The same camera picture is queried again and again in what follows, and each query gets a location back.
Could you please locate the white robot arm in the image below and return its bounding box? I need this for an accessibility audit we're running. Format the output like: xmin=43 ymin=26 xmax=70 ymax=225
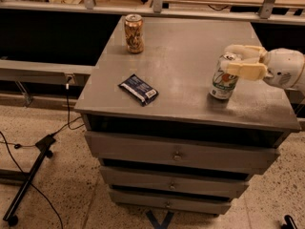
xmin=221 ymin=45 xmax=305 ymax=93

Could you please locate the gold patterned soda can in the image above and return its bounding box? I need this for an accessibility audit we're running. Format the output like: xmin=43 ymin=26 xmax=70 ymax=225
xmin=124 ymin=13 xmax=144 ymax=53

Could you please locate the black object bottom right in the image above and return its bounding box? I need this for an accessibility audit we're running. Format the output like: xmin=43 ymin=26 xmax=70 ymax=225
xmin=281 ymin=215 xmax=298 ymax=229

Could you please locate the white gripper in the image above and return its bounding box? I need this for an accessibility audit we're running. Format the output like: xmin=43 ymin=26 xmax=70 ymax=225
xmin=224 ymin=44 xmax=305 ymax=89

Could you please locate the grey metal shelf rail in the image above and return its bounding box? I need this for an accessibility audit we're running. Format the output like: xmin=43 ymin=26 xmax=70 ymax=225
xmin=0 ymin=0 xmax=305 ymax=25

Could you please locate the black stand leg with wheels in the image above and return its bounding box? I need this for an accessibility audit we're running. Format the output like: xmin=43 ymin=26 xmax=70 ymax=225
xmin=0 ymin=135 xmax=55 ymax=226

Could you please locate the top grey drawer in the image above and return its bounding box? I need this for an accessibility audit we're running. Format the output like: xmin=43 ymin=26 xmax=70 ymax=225
xmin=85 ymin=131 xmax=279 ymax=174

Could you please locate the middle grey drawer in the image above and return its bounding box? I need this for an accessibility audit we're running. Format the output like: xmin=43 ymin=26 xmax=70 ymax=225
xmin=101 ymin=166 xmax=249 ymax=198

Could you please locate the white green 7up can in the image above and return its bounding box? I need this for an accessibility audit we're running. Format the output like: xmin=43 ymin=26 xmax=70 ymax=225
xmin=210 ymin=52 xmax=239 ymax=100

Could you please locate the dark blue snack packet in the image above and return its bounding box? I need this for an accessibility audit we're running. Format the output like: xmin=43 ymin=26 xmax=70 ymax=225
xmin=118 ymin=74 xmax=159 ymax=106

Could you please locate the grey drawer cabinet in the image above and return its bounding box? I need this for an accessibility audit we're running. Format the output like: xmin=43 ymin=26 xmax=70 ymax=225
xmin=75 ymin=18 xmax=300 ymax=203

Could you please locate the black cable on floor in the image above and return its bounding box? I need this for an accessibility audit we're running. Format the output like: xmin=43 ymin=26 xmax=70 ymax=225
xmin=0 ymin=75 xmax=85 ymax=229

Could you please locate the grey side ledge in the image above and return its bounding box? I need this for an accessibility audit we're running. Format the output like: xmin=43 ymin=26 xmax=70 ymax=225
xmin=0 ymin=60 xmax=94 ymax=86

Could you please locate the grey drawer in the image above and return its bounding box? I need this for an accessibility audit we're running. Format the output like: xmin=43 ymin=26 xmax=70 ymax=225
xmin=109 ymin=189 xmax=231 ymax=215
xmin=101 ymin=166 xmax=249 ymax=198
xmin=85 ymin=131 xmax=279 ymax=174

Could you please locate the bottom grey drawer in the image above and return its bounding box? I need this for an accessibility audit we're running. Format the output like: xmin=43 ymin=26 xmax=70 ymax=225
xmin=109 ymin=189 xmax=231 ymax=215

